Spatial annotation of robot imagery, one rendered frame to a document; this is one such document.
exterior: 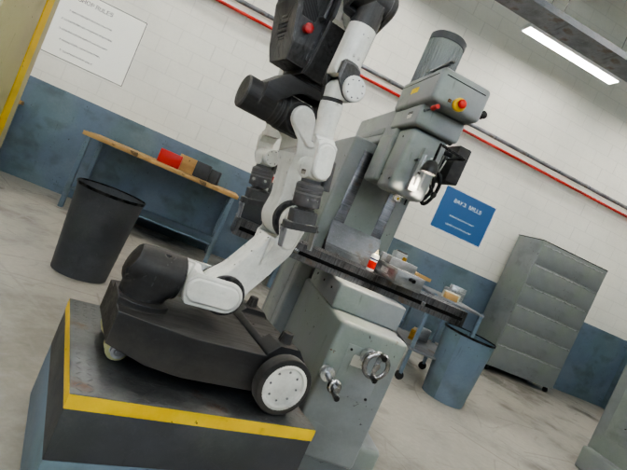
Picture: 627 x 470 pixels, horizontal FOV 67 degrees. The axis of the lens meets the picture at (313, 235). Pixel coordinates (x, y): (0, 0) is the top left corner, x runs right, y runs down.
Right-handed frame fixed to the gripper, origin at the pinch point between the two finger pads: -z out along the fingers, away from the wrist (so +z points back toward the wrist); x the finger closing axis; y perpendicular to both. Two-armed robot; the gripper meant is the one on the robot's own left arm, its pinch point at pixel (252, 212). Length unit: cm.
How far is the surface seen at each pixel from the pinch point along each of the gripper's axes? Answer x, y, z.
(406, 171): 71, -1, 33
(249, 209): 8.2, 21.5, -2.1
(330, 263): 45.9, 2.2, -17.1
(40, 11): -83, 60, 55
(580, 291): 617, 182, -48
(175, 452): -31, -56, -66
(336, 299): 44, -12, -30
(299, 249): 31.1, 7.8, -13.9
